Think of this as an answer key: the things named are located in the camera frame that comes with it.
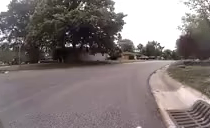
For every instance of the dark bush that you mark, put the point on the dark bush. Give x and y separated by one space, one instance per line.
114 55

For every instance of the brown low house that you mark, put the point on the brown low house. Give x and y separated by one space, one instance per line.
128 56

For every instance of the grey asphalt road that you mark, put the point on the grey asphalt road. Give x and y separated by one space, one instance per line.
86 96

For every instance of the row of distant trees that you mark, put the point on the row of distant trees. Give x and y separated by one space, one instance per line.
153 48

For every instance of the large dark green tree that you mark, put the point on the large dark green tree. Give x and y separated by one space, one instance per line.
69 23

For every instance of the pale concrete kerb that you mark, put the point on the pale concrete kerb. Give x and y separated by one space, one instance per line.
166 90

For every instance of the grass verge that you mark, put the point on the grass verge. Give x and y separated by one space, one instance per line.
199 76
33 66

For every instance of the dark reddish tree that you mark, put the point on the dark reddish tree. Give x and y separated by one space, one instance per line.
196 45

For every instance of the metal storm drain grate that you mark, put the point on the metal storm drain grate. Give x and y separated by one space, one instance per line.
193 116

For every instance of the tall pale-leaved tree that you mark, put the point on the tall pale-leaved tree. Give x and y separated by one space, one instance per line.
206 10

